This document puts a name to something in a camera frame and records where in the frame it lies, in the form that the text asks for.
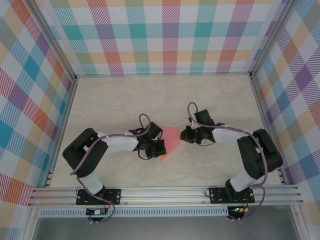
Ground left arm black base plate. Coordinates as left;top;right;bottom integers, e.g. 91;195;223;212
75;188;123;206

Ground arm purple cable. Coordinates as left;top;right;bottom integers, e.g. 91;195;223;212
187;101;271;223
70;113;153;225

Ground aluminium corner post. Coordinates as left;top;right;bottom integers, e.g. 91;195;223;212
23;0;78;82
248;0;301;81

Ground pink paper sheet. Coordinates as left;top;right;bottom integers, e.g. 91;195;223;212
159;126;181;163

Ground grey metal panel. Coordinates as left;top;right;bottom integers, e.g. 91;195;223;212
32;216;301;240

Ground aluminium side rail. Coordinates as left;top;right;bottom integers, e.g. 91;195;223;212
43;77;79;188
249;76;288;186

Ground wide aluminium mounting rail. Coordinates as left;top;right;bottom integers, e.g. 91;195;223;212
26;184;305;208

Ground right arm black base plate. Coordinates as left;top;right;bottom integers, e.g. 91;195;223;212
208;186;256;205

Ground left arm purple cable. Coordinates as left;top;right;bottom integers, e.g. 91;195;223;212
70;113;153;225

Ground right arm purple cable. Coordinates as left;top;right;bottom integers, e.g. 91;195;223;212
187;101;271;223

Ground thin aluminium edge rail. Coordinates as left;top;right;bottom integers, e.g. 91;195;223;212
74;71;252;79

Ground slotted grey cable duct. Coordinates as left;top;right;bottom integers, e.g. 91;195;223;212
37;208;230;218

